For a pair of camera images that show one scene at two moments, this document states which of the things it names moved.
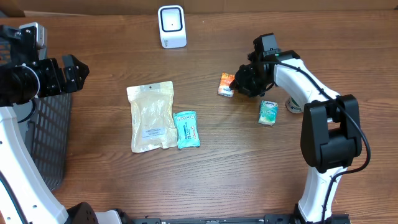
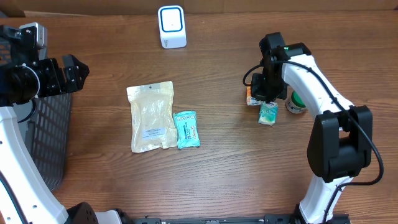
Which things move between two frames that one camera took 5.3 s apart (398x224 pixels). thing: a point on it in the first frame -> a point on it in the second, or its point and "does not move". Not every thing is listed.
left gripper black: [58, 84] does not move
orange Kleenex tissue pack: [224, 88] -> [250, 100]
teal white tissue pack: [268, 112] does not move
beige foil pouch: [154, 125] does not move
